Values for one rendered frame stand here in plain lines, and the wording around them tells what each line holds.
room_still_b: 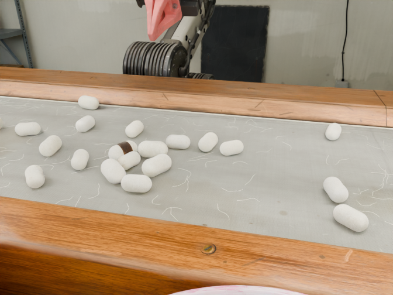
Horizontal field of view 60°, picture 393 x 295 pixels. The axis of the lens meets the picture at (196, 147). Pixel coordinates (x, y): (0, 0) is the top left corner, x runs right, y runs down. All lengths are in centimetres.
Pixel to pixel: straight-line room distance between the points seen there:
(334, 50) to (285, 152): 209
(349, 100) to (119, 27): 223
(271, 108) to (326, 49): 196
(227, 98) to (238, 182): 22
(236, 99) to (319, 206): 27
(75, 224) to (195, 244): 10
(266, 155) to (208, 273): 23
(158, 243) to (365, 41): 236
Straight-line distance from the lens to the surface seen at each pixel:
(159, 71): 81
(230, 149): 43
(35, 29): 302
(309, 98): 59
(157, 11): 50
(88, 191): 39
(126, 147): 42
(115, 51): 273
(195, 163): 42
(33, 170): 41
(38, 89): 70
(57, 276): 30
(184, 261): 26
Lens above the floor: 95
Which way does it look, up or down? 27 degrees down
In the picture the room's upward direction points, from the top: straight up
